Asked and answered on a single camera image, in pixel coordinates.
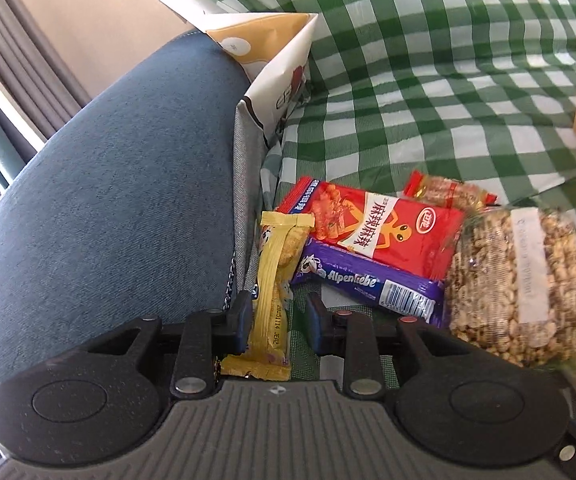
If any purple candy packet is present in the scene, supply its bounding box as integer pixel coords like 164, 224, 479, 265
290, 239, 446, 328

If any grey curtain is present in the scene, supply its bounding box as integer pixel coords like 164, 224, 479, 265
0, 0, 91, 158

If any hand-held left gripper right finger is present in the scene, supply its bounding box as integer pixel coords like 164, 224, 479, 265
304, 292, 476, 401

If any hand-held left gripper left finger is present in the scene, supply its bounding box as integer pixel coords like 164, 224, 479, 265
80, 290, 253, 400

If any white and yellow paper bag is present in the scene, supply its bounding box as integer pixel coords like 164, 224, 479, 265
132, 0, 319, 150

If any yellow snack bar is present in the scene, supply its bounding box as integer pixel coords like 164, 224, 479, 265
219, 211, 316, 381

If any green checked cloth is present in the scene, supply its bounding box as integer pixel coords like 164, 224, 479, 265
140, 0, 576, 431

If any red snack packet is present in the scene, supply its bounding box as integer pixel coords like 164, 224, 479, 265
274, 176, 468, 281

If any red-ended clear peanut packet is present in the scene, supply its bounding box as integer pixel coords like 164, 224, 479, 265
402, 170, 498, 211

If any clear bag of peanuts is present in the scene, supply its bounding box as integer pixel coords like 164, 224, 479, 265
442, 206, 576, 368

